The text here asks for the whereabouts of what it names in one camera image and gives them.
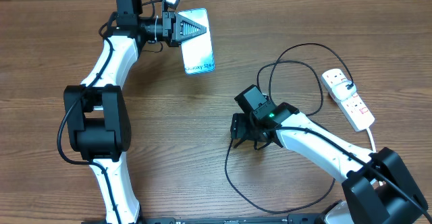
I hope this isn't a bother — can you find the Samsung Galaxy smartphone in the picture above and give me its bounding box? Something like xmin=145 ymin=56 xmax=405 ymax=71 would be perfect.
xmin=178 ymin=8 xmax=215 ymax=75

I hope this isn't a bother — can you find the black USB charging cable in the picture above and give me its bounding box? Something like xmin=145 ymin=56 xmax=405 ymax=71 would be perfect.
xmin=224 ymin=43 xmax=355 ymax=215

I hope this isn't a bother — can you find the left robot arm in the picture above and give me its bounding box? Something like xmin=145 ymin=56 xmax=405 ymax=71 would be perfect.
xmin=59 ymin=0 xmax=215 ymax=223

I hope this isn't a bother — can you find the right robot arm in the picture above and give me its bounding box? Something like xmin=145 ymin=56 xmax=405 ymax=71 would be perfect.
xmin=231 ymin=85 xmax=431 ymax=223

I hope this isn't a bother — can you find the white charger adapter plug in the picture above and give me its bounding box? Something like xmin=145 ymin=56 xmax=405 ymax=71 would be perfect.
xmin=330 ymin=80 xmax=356 ymax=103

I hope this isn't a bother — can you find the white power strip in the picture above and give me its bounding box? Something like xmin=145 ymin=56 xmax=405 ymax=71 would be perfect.
xmin=321 ymin=68 xmax=375 ymax=132

